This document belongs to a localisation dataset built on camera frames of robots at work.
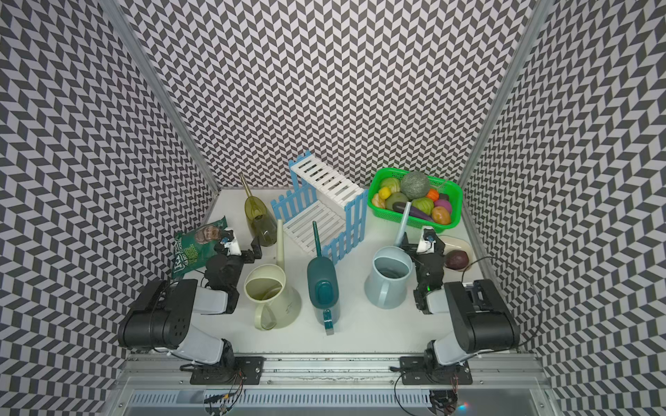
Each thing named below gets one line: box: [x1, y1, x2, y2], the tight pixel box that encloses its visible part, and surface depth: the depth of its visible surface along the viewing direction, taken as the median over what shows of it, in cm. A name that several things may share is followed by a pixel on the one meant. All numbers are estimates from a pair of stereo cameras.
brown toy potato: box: [431, 206, 451, 226], surface depth 101 cm
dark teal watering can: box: [306, 220, 340, 336], surface depth 75 cm
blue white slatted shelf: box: [270, 149, 369, 266], surface depth 93 cm
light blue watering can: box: [364, 201, 414, 310], surface depth 75 cm
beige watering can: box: [243, 219, 302, 332], surface depth 73 cm
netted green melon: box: [400, 171, 431, 201], surface depth 104 cm
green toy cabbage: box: [411, 196, 435, 215], surface depth 104 cm
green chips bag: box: [171, 215, 229, 280], surface depth 96 cm
